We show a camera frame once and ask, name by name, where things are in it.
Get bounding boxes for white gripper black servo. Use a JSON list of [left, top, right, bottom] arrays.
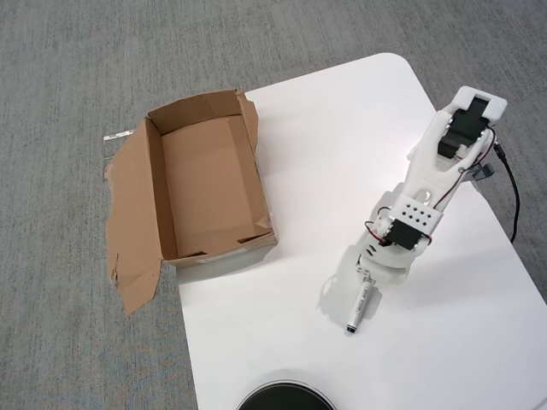
[[357, 262, 407, 286]]

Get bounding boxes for white marker pen black cap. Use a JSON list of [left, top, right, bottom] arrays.
[[345, 279, 373, 335]]

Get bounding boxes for open brown cardboard box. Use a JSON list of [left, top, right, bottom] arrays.
[[103, 88, 279, 316]]

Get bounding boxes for black round disc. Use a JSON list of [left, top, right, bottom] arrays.
[[236, 369, 338, 410]]

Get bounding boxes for grey table clamp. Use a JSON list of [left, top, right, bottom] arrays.
[[468, 161, 497, 183]]

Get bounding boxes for black power cable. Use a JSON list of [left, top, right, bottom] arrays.
[[492, 143, 521, 245]]

